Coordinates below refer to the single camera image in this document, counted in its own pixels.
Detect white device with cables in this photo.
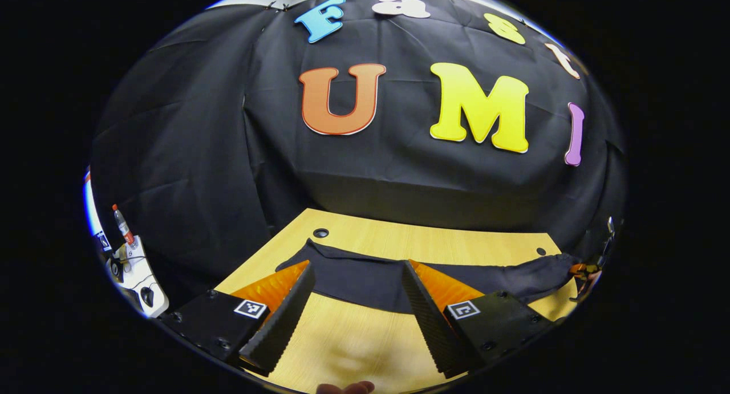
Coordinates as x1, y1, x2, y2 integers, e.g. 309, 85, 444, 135
108, 234, 170, 319

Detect red-capped plastic bottle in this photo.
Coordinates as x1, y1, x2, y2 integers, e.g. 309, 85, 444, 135
112, 205, 136, 246

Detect black backdrop cloth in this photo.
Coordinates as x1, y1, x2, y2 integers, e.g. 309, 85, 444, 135
88, 0, 628, 315

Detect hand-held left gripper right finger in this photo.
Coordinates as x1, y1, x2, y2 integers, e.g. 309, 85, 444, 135
402, 260, 557, 379

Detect black jeans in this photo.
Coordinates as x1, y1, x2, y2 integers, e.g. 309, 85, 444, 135
275, 238, 579, 315

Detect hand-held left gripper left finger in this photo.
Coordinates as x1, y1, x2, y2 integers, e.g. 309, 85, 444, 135
160, 260, 316, 377

